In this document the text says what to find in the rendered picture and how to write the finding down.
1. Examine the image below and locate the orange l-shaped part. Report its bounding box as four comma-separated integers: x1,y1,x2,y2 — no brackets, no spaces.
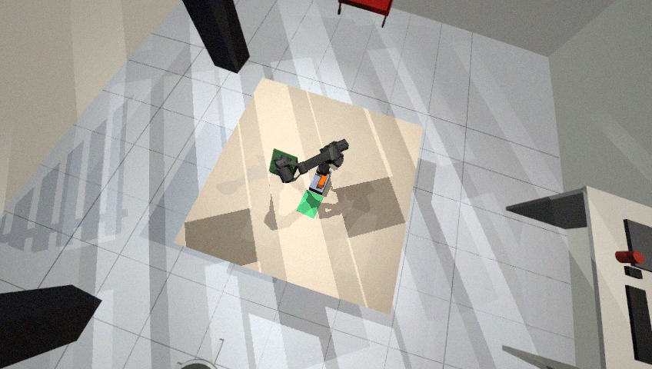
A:
318,174,328,188

